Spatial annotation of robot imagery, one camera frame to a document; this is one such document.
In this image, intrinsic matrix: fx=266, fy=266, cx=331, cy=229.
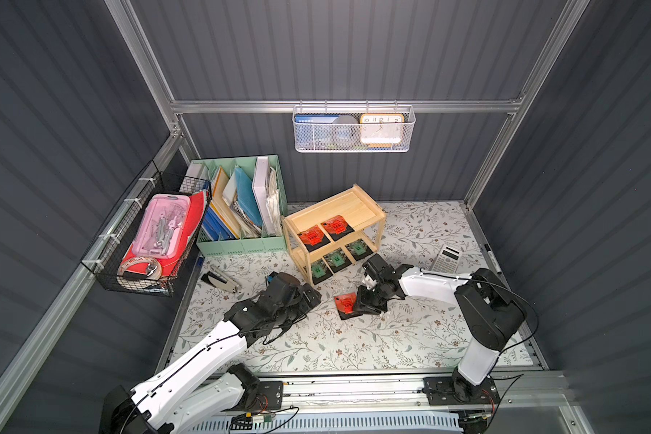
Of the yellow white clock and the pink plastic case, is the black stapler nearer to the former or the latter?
the pink plastic case

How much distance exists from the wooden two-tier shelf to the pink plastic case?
30 centimetres

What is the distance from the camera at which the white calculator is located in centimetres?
101
